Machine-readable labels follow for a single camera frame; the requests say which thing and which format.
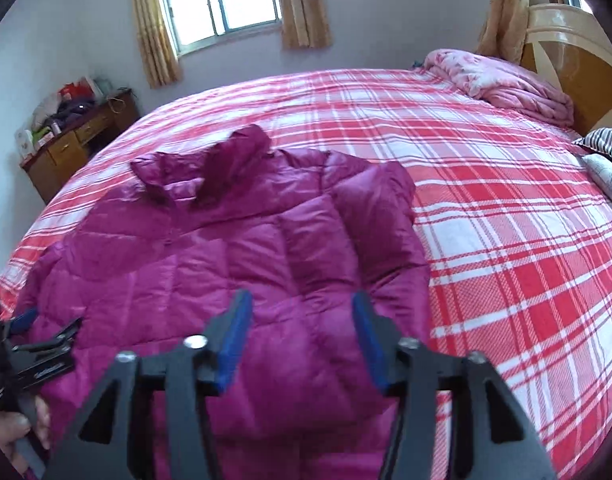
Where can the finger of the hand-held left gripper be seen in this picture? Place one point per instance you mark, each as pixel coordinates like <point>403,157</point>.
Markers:
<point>61,335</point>
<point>23,320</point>

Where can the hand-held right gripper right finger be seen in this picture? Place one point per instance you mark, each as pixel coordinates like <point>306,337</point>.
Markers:
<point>370,345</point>

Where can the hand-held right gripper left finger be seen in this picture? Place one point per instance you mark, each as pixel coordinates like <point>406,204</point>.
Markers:
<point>233,345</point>

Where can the magenta quilted down jacket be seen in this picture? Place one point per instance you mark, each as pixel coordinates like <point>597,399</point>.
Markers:
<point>236,230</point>

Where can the person's left hand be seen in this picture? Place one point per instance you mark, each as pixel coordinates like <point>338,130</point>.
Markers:
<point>6,432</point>

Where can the brown wooden desk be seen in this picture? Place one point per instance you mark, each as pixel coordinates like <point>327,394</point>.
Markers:
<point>66,152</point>

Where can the bed with red plaid sheet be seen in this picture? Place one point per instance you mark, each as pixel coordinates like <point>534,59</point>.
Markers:
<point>485,210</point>

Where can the pale pink plastic bag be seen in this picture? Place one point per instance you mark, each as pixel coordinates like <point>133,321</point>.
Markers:
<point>46,110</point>

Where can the red paper bag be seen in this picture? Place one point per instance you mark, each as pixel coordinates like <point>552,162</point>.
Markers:
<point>75,91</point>

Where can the small blue cloth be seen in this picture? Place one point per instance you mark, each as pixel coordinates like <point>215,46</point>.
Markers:
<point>414,63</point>

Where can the white patterned pillow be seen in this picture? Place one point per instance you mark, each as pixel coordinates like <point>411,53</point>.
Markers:
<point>605,177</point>

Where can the pink floral folded quilt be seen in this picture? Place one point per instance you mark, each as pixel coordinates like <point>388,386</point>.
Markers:
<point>505,85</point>

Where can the black white striped pillow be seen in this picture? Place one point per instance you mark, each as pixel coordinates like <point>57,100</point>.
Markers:
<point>608,147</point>

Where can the beige patterned curtain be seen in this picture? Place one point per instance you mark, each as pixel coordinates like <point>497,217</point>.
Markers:
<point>505,10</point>
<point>303,5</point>
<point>153,30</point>

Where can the cream wooden headboard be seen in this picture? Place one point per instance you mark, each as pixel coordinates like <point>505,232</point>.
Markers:
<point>580,45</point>

